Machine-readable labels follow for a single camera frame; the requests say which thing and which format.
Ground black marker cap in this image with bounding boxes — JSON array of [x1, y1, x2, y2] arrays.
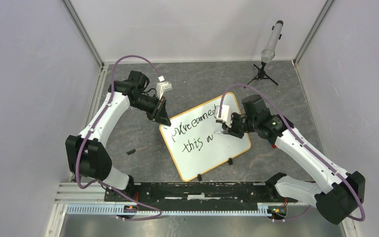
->
[[126, 149, 136, 155]]

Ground grey whiteboard wire stand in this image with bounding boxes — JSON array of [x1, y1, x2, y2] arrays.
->
[[196, 158, 234, 182]]

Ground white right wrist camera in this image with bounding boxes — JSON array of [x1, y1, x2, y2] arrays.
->
[[214, 105, 233, 128]]

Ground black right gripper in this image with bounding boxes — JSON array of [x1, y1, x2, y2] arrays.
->
[[222, 112, 258, 139]]

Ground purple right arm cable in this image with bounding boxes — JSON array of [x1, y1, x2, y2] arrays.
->
[[218, 83, 367, 223]]

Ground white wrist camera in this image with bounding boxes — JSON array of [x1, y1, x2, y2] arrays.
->
[[156, 76, 173, 99], [214, 105, 233, 128]]

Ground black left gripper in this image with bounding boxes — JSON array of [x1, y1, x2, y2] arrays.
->
[[132, 94, 171, 127]]

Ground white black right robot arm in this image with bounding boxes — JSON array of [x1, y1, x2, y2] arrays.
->
[[215, 95, 366, 225]]

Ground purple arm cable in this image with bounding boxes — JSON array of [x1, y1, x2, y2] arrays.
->
[[75, 55, 163, 222], [218, 83, 367, 223]]

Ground white toothed cable rail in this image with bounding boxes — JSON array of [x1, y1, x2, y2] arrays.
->
[[66, 204, 286, 217]]

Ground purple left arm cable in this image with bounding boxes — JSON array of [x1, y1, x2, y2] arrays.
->
[[75, 55, 163, 222]]

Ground black microphone tripod stand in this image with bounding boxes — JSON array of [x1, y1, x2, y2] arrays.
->
[[247, 62, 279, 85]]

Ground white whiteboard with yellow frame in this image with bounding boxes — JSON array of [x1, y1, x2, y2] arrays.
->
[[159, 96, 251, 182]]

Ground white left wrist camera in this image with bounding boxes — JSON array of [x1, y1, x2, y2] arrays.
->
[[156, 76, 173, 99]]

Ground silver microphone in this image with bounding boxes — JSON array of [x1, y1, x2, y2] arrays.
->
[[261, 20, 284, 63]]

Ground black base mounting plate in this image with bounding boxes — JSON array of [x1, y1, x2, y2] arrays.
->
[[104, 182, 296, 212]]

